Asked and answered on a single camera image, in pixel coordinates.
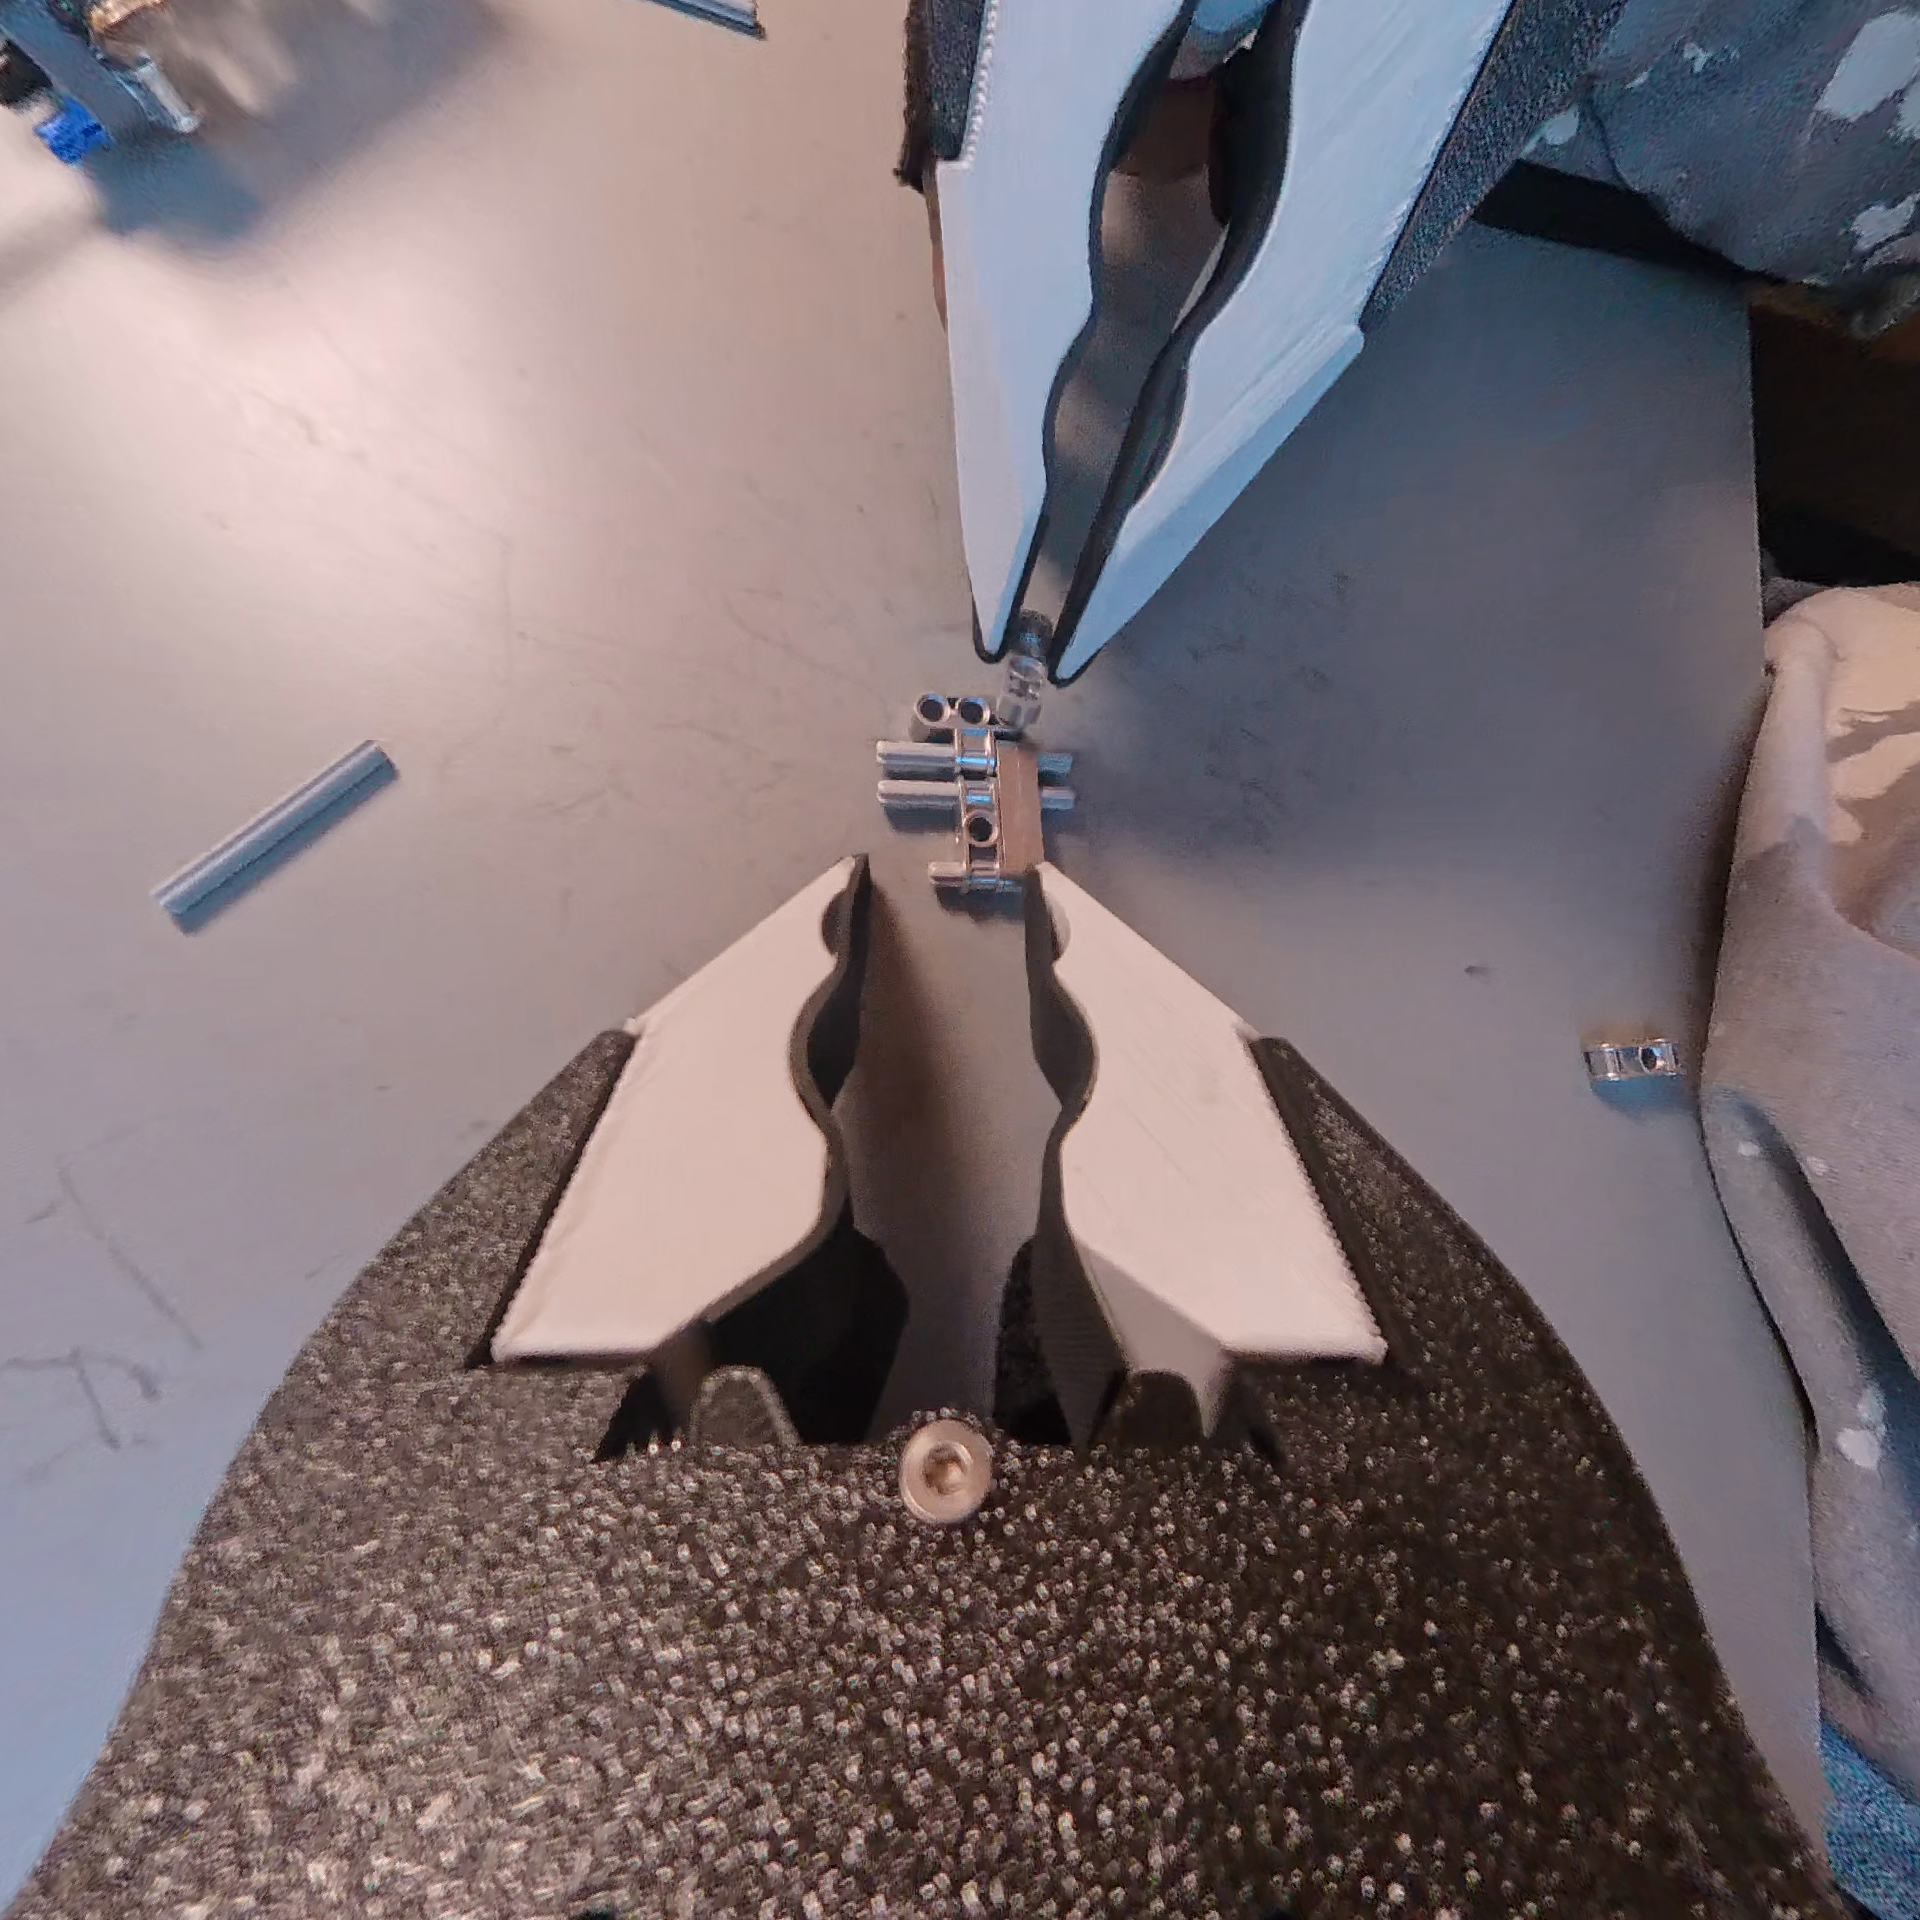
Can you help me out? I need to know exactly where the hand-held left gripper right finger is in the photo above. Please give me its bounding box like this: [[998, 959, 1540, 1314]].
[[1022, 864, 1389, 1416]]

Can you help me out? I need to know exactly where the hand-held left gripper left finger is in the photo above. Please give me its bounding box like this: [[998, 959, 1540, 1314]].
[[490, 856, 903, 1412]]

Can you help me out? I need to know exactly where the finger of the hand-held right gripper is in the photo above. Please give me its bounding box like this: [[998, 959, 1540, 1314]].
[[933, 0, 1187, 661], [1043, 0, 1517, 684]]

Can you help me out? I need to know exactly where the grey brick beam assembly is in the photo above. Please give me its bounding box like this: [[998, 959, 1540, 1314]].
[[870, 687, 1082, 908]]

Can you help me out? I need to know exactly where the grey desk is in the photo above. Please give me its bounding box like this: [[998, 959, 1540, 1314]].
[[0, 0, 1847, 1920]]

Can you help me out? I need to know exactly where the yellow and clear brick model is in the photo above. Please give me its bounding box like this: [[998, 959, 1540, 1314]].
[[0, 0, 210, 158]]

